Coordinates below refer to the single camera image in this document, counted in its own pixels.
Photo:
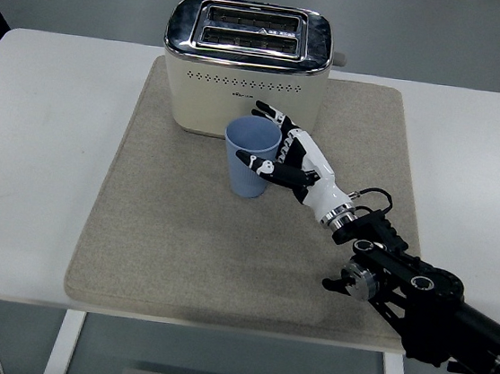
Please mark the cream and chrome toaster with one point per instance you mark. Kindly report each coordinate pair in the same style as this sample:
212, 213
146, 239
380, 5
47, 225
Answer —
206, 96

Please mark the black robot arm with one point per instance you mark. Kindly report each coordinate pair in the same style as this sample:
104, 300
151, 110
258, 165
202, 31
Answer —
435, 303

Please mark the blue plastic cup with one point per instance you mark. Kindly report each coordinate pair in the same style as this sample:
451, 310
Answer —
250, 142

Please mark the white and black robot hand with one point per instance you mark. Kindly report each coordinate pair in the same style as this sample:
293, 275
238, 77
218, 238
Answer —
322, 186

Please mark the beige fabric mat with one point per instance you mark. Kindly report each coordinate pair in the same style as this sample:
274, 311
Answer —
180, 242

